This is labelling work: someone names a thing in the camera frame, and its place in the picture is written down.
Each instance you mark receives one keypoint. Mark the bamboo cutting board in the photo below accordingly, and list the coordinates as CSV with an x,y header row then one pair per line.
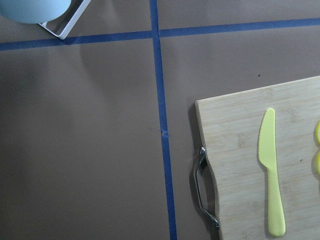
x,y
229,127

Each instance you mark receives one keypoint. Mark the yellow plastic knife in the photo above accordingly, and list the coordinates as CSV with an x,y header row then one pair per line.
x,y
268,158

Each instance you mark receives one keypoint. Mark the long blue tape strip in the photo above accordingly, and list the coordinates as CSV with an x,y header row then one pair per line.
x,y
163,122

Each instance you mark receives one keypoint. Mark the upper lemon slice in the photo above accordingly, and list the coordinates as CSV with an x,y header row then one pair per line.
x,y
317,132

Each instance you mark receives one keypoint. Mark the lemon slice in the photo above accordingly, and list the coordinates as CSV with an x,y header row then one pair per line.
x,y
317,132
317,163

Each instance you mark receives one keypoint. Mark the middle lemon slice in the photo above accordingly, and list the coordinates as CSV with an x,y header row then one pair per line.
x,y
317,163

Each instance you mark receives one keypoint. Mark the light blue round bowl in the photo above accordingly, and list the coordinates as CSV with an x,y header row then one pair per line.
x,y
33,11

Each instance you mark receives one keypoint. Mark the crossing blue tape strip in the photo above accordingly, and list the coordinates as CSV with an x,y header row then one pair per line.
x,y
161,33

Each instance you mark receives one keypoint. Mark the white wire rack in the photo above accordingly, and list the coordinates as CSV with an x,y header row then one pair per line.
x,y
62,26

